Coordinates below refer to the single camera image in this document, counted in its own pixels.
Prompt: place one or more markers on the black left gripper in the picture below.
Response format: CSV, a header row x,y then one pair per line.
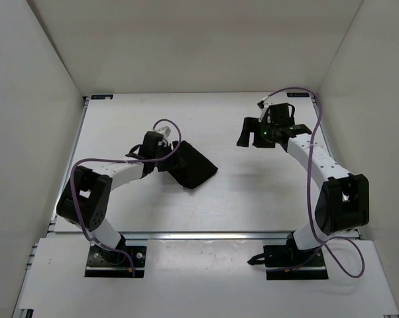
x,y
176,160

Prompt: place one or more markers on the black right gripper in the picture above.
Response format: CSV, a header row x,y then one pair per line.
x,y
252,125

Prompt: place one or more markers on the black skirt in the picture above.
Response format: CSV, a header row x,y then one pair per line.
x,y
198,168

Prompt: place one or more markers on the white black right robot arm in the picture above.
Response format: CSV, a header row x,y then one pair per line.
x,y
343,201

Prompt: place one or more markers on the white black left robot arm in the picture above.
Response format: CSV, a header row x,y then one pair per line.
x,y
85,198

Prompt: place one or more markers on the right blue corner label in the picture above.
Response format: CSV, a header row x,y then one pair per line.
x,y
297,94

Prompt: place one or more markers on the blue corner label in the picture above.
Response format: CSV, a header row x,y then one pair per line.
x,y
101,97
297,94

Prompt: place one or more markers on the left blue corner label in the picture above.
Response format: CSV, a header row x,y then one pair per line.
x,y
101,97

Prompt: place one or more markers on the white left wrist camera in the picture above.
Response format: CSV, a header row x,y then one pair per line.
x,y
165,131

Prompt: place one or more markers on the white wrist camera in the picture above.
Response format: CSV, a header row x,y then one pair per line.
x,y
165,131
264,106

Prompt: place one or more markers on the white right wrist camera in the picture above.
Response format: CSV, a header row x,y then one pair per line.
x,y
264,106

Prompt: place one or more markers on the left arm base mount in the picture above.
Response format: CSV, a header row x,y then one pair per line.
x,y
101,263

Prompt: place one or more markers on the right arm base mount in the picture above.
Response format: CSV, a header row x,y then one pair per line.
x,y
288,263

